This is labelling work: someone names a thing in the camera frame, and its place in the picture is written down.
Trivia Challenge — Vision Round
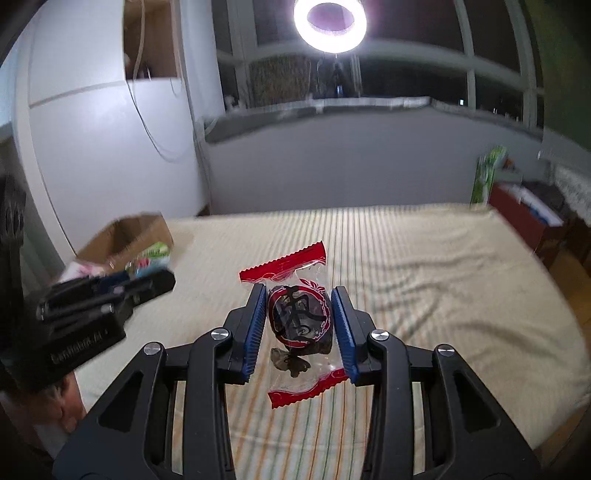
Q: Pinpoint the striped bed sheet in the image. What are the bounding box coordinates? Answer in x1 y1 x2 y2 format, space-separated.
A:
74 203 587 480

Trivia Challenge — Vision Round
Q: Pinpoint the white lace cloth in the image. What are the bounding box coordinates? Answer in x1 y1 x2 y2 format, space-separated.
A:
551 164 591 217

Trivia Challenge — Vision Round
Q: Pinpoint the green roller blind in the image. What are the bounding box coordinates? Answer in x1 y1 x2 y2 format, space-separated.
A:
526 0 591 153

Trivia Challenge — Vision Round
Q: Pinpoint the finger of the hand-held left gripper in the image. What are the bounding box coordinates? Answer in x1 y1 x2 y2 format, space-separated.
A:
37 271 176 322
58 272 139 296

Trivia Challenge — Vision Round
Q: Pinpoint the ring light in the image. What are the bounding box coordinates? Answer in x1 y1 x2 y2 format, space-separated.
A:
293 0 368 54

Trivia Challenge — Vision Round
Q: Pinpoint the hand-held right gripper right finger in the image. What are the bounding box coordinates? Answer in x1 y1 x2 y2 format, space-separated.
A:
332 285 541 480

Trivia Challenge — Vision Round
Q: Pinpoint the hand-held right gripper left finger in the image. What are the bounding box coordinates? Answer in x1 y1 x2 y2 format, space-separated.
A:
53 284 269 480

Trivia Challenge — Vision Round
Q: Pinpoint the red cabinet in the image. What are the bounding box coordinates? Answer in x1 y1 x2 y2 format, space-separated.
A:
489 182 578 268

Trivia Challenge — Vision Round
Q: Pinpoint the red clear candy packet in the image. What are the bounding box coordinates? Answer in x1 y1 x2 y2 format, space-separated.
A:
239 241 350 409

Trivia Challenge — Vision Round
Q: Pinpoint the white cable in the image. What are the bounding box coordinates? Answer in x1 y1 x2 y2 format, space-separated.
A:
129 0 185 162

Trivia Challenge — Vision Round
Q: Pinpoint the cardboard box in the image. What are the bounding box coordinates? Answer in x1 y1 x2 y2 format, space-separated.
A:
76 212 175 278

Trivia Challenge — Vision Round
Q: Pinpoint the green paper bag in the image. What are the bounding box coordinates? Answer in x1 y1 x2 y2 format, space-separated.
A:
470 145 508 206

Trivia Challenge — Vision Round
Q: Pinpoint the person's left hand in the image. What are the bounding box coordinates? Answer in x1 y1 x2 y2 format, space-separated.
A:
32 371 86 435

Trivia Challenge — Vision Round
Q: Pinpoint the light green snack packet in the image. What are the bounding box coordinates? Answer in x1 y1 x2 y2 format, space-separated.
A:
139 242 171 266

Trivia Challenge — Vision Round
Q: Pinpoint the white framed window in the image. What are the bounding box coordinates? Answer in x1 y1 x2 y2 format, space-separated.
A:
212 0 546 134

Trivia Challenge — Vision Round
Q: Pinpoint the leopard print cushion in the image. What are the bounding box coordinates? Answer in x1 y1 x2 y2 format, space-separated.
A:
249 55 319 104

